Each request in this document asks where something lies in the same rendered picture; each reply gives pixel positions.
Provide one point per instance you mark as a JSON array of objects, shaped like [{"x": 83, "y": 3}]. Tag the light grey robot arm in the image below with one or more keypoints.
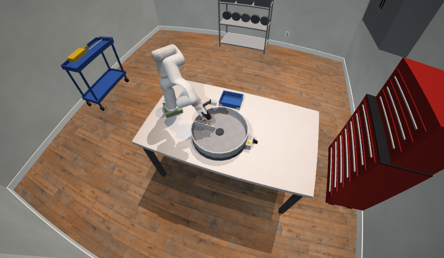
[{"x": 168, "y": 60}]

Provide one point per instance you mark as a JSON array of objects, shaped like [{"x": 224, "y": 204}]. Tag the blue crate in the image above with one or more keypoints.
[{"x": 231, "y": 99}]

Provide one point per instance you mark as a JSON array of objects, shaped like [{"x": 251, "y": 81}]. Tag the grey round turntable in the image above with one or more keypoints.
[{"x": 227, "y": 132}]

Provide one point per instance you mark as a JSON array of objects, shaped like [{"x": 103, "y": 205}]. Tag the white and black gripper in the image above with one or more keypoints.
[{"x": 202, "y": 110}]

